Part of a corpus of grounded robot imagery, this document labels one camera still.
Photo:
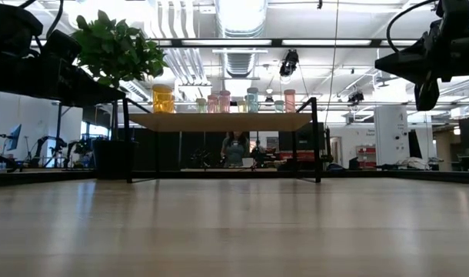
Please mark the blue medicine bottle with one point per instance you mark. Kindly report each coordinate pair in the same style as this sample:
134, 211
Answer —
252, 100

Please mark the black divider panel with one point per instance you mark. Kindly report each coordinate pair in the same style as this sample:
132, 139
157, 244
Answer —
169, 154

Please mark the light green medicine bottle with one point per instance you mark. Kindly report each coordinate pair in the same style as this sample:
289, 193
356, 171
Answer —
242, 107

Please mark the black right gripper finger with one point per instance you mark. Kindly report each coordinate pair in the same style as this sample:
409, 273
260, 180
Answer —
426, 96
403, 63

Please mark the large orange medicine bottle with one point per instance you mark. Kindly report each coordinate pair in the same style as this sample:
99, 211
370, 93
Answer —
174, 104
162, 100

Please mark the round metal ceiling duct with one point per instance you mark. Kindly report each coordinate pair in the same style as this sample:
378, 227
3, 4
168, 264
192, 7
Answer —
240, 19

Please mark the white crumpled cloth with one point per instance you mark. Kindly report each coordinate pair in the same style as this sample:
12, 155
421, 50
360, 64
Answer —
413, 163

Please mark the black ceiling camera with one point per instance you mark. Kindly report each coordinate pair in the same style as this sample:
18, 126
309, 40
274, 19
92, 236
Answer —
355, 97

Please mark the green potted plant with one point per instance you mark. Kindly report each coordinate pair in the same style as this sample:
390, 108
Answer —
119, 46

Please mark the small pale yellow medicine bottle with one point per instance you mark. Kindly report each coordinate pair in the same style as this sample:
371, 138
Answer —
201, 105

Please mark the black bar with light strips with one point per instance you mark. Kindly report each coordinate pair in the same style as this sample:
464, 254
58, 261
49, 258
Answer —
277, 42

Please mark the white round column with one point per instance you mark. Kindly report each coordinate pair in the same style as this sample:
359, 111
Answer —
391, 131

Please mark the black aluminium table frame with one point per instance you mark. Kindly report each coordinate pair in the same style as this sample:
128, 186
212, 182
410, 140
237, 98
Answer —
27, 177

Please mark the person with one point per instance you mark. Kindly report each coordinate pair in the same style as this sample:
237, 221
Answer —
234, 152

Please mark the wooden shelf with black legs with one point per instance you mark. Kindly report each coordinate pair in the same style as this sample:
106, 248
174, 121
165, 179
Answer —
219, 122

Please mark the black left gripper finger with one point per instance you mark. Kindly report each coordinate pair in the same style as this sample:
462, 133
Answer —
65, 88

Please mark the black background robot arm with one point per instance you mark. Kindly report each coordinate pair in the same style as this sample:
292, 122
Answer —
50, 144

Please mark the tilted computer monitor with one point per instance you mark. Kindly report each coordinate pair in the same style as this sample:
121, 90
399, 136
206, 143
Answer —
15, 138

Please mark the black overhead camera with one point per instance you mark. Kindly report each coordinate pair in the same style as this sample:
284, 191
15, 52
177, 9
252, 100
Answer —
289, 61

